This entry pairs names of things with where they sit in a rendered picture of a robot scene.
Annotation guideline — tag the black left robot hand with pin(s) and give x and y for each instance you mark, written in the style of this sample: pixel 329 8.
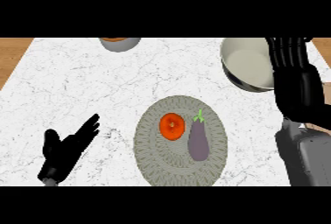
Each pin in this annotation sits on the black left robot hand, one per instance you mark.
pixel 64 148

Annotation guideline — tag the purple eggplant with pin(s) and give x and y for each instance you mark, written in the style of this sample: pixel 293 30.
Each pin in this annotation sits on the purple eggplant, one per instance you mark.
pixel 199 140

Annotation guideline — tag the white metal bowl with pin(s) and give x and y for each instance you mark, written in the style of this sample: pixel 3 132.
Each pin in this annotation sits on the white metal bowl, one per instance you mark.
pixel 247 64

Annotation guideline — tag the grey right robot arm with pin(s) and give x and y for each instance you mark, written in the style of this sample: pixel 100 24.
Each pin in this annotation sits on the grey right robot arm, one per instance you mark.
pixel 306 157

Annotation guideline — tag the orange round squash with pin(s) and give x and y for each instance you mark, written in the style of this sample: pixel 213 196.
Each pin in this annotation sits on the orange round squash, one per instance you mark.
pixel 172 126

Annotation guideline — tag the grey woven oval placemat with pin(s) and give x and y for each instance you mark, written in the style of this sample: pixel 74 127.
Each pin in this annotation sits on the grey woven oval placemat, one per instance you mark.
pixel 181 141

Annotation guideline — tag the grey cup with orange content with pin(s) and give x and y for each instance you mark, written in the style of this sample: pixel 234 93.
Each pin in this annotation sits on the grey cup with orange content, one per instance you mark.
pixel 120 43

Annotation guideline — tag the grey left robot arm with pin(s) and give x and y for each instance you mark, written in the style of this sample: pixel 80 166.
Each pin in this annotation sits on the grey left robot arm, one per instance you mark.
pixel 51 182

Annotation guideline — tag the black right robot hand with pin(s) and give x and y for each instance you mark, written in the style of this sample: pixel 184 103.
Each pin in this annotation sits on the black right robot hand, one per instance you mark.
pixel 298 84

